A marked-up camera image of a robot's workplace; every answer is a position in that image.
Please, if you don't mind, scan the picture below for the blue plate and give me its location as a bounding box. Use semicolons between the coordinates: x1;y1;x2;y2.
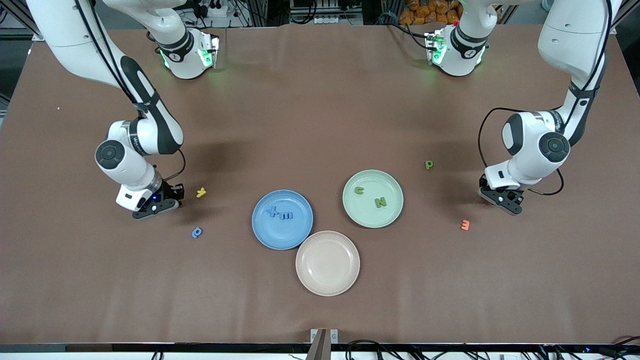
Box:
251;189;314;251

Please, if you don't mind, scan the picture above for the green plate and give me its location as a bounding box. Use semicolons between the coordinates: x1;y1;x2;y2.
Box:
342;169;404;229

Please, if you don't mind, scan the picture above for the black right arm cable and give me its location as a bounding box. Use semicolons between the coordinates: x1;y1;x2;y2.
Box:
74;0;187;183

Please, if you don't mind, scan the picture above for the beige pink plate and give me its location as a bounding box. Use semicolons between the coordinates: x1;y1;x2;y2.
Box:
295;230;361;297

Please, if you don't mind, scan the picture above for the grey metal bracket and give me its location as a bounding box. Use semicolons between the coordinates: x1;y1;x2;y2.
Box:
310;328;339;360

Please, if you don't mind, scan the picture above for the aluminium frame post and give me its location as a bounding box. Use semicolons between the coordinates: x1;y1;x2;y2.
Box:
0;0;43;42

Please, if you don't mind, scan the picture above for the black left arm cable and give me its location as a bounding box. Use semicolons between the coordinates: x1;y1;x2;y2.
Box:
478;0;613;196

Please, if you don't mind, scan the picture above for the white power strip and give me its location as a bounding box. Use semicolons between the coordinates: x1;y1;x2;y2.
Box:
200;0;228;18

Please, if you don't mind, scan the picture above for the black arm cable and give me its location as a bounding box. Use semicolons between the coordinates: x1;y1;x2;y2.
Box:
478;0;613;196
74;0;187;183

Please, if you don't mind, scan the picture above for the black table edge rail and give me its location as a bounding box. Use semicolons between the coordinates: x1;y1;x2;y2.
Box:
0;342;640;354

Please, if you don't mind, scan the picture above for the bag of orange items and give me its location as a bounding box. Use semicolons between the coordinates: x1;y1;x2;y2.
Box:
398;0;463;26

